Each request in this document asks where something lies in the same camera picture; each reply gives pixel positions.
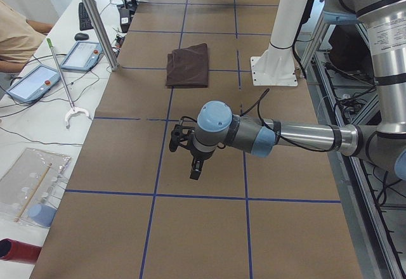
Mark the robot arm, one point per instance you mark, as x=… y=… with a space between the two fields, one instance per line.
x=294 y=123

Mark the dark brown t-shirt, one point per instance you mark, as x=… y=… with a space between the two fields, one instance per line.
x=188 y=67

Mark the clear plastic bag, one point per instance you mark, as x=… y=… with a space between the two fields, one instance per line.
x=36 y=177

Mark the far teach pendant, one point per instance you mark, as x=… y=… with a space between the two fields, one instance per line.
x=82 y=57

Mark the aluminium frame post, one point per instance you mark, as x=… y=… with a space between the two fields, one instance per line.
x=101 y=33

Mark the blue plastic cup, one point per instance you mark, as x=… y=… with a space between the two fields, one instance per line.
x=42 y=214

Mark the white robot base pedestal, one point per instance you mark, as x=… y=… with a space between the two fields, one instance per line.
x=275 y=67

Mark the red cylinder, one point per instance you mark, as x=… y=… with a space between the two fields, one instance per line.
x=19 y=252

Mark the teach pendant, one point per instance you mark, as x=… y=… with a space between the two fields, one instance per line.
x=34 y=85
x=82 y=57

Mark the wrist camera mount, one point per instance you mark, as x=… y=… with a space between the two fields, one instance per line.
x=181 y=136

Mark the person in beige shirt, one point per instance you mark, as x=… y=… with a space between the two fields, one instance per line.
x=20 y=38

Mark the near teach pendant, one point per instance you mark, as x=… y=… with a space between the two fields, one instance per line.
x=34 y=85

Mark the aluminium frame rack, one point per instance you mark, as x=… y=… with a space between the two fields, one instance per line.
x=373 y=200

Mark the black keyboard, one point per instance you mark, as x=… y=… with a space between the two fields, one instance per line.
x=84 y=19

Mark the reacher grabber stick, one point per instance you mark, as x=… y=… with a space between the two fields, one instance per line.
x=74 y=110

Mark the black computer mouse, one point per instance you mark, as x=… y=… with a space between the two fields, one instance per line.
x=81 y=36

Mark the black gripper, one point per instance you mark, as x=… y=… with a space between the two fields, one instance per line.
x=201 y=155

